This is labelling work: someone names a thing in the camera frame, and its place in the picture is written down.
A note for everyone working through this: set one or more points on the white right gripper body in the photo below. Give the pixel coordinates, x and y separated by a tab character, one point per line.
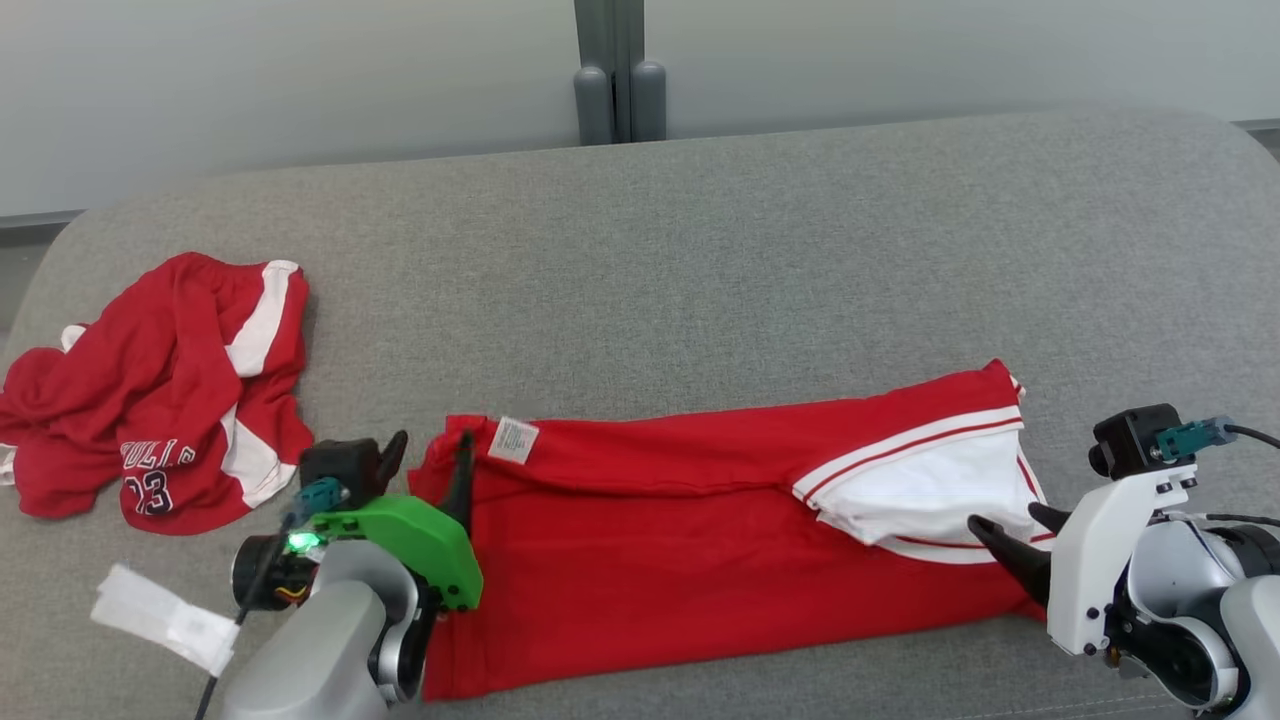
1090	560

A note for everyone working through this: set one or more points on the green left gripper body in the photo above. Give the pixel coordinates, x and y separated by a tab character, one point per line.
420	535

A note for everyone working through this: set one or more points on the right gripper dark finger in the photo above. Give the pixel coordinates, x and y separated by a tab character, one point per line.
1050	518
1025	565

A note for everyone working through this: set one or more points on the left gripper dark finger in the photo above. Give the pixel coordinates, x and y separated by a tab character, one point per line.
462	490
392	458

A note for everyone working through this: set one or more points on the red basketball jersey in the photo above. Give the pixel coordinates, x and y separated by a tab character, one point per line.
650	560

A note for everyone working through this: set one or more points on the red basketball shorts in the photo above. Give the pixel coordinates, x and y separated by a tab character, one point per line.
160	390

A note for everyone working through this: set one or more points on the white paper label tag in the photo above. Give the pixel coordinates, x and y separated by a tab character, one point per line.
160	615

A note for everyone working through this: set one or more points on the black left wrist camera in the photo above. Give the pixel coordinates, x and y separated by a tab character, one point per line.
340	462

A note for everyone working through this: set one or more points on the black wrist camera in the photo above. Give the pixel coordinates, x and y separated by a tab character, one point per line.
340	462
1130	440

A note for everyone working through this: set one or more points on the teal left camera connector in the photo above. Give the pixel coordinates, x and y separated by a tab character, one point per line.
322	497

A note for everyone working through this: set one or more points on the teal camera connector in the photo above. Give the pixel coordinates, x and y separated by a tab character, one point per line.
1190	438
322	497

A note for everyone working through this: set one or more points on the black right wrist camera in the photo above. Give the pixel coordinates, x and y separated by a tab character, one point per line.
1130	440

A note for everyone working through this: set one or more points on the teal right camera connector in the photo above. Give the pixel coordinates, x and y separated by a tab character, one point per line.
1190	438

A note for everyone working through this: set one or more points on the grey partition post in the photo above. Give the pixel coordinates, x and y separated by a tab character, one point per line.
620	70

